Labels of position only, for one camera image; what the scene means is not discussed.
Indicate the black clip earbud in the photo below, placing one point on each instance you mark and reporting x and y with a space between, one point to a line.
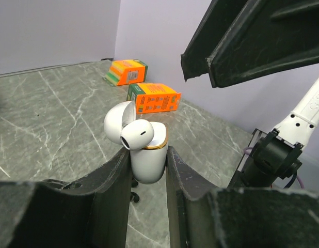
134 197
134 184

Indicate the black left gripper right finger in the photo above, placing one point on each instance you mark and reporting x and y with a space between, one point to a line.
204 215

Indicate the orange box back right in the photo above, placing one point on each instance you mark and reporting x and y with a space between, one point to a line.
125 72

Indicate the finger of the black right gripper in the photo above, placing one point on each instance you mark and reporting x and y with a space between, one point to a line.
216 21
266 37

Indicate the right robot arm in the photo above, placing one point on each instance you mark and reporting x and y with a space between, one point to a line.
276 154

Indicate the white earbud charging case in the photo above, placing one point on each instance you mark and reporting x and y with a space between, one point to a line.
148 163

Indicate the orange box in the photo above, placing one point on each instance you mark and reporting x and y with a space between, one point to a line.
125 72
153 97

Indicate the white earbud with blue light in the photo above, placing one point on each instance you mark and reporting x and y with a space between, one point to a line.
137 135

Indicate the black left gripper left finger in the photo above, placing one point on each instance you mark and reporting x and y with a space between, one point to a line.
89 212

